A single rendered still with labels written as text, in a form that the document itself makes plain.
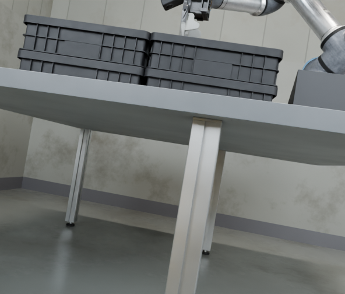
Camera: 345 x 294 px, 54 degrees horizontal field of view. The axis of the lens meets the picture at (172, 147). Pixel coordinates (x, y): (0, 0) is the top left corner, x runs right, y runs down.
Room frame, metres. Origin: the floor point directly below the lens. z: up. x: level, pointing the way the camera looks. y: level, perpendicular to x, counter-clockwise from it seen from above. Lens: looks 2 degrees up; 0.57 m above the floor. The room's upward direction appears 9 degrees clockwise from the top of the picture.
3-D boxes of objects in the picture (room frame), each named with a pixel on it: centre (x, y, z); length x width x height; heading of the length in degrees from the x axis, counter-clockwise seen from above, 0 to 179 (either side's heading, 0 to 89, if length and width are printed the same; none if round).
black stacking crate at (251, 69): (1.13, -0.09, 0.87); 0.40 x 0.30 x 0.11; 86
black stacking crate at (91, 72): (1.15, 0.31, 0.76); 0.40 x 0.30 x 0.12; 86
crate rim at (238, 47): (1.13, -0.09, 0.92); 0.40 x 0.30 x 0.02; 86
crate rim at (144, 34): (1.15, 0.31, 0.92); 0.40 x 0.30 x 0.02; 86
